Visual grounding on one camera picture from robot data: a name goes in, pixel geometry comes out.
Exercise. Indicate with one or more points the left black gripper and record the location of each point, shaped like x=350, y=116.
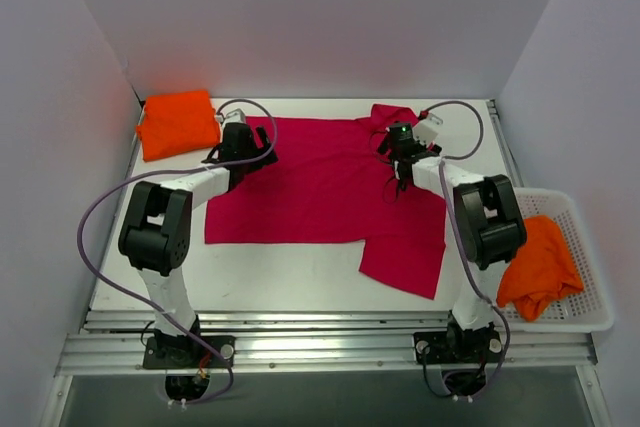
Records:
x=255, y=148

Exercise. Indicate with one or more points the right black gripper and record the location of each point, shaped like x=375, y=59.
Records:
x=400, y=167

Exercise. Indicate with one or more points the crimson red t-shirt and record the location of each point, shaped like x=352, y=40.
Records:
x=328, y=187

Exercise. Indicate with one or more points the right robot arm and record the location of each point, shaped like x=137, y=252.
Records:
x=485, y=218

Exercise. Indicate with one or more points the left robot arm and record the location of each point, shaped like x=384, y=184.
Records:
x=156, y=233

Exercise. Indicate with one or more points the folded orange t-shirt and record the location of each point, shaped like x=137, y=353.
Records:
x=178, y=123

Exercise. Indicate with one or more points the crumpled orange t-shirt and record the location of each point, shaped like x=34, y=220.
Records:
x=542, y=272

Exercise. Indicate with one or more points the white plastic basket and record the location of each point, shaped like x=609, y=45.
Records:
x=587, y=312

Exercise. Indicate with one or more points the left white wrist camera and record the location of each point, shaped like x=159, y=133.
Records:
x=234, y=116

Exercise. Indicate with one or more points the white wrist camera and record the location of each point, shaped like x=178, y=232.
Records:
x=234, y=116
x=426, y=130

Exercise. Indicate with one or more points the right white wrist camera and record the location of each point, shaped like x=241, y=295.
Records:
x=426, y=130

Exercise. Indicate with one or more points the aluminium rail frame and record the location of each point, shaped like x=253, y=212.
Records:
x=306, y=307

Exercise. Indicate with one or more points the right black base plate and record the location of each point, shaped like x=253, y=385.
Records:
x=457, y=347

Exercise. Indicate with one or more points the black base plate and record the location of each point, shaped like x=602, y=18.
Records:
x=457, y=347
x=164, y=352

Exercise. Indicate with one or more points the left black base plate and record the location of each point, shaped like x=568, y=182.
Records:
x=164, y=352

